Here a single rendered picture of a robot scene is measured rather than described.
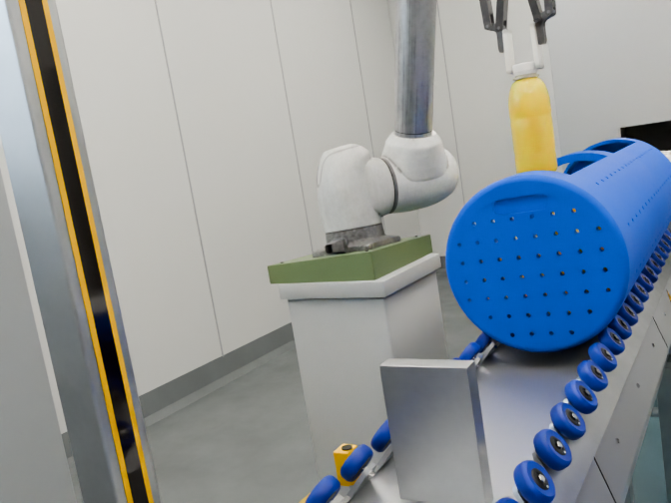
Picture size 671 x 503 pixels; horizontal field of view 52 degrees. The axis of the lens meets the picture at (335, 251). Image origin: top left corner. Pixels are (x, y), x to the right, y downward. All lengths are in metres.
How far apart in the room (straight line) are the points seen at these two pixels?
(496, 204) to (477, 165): 5.47
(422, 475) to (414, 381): 0.11
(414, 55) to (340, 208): 0.42
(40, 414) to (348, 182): 1.14
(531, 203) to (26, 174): 0.71
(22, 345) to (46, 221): 1.43
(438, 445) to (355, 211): 1.07
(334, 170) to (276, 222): 3.25
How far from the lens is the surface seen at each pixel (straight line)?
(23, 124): 0.77
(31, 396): 2.21
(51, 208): 0.76
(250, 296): 4.74
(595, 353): 1.06
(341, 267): 1.69
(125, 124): 4.14
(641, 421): 1.15
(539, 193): 1.09
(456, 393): 0.72
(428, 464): 0.77
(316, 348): 1.81
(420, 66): 1.79
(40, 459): 2.26
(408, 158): 1.81
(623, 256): 1.08
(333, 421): 1.86
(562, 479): 0.82
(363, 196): 1.76
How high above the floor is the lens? 1.31
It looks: 8 degrees down
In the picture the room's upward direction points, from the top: 9 degrees counter-clockwise
